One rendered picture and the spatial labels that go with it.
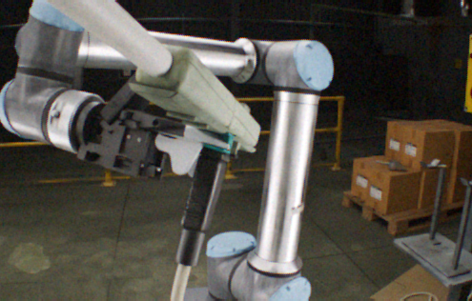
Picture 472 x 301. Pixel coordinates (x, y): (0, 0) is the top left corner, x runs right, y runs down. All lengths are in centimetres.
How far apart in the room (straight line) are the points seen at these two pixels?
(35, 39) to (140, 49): 35
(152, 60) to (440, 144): 342
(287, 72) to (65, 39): 51
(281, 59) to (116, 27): 69
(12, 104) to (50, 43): 11
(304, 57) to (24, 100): 58
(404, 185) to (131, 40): 326
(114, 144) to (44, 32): 21
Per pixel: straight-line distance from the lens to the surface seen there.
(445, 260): 138
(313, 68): 86
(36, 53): 58
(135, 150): 47
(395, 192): 337
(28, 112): 58
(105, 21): 22
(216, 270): 111
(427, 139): 348
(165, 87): 29
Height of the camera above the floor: 143
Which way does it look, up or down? 13 degrees down
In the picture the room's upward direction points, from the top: straight up
